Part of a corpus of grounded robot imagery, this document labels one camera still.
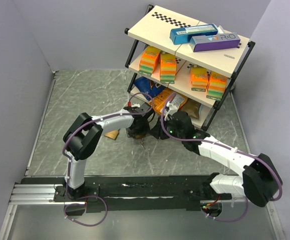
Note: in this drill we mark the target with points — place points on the blue rectangular box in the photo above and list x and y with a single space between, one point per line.
183 35

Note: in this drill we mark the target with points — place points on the brown snack bag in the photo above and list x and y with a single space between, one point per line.
192 108

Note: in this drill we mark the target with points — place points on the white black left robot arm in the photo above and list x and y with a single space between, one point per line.
82 138

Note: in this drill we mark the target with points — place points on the blue snack bag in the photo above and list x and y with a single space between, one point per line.
148 86

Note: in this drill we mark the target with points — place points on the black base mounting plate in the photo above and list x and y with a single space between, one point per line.
153 192

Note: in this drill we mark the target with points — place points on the small keys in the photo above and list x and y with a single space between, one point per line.
141 142

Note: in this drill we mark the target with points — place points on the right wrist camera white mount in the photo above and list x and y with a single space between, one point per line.
172 107

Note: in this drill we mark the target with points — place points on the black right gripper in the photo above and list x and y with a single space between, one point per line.
157 131

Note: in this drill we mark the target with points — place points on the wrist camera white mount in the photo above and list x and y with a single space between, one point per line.
172 107
133 107

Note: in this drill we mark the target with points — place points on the orange snack bag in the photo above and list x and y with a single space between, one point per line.
159 101

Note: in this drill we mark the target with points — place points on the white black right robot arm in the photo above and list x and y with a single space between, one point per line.
255 177

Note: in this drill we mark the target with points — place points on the orange sponge pack far left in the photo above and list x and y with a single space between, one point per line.
149 60

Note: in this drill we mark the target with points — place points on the beige black three-tier shelf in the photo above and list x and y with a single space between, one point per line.
153 29

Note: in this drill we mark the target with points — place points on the aluminium rail frame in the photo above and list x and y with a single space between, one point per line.
29 194

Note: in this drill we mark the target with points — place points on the orange sponge pack far right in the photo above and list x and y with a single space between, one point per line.
216 86

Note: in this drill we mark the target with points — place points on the purple grey R+O box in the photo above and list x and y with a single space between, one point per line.
214 42

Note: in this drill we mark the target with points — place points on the orange sponge pack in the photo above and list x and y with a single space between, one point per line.
198 78
216 86
168 67
149 60

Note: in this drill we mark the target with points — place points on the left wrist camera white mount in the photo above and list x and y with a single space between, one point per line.
133 107

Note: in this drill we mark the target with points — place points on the brass padlock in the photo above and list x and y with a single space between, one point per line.
139 136
112 134

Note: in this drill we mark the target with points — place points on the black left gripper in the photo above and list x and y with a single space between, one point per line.
144 129

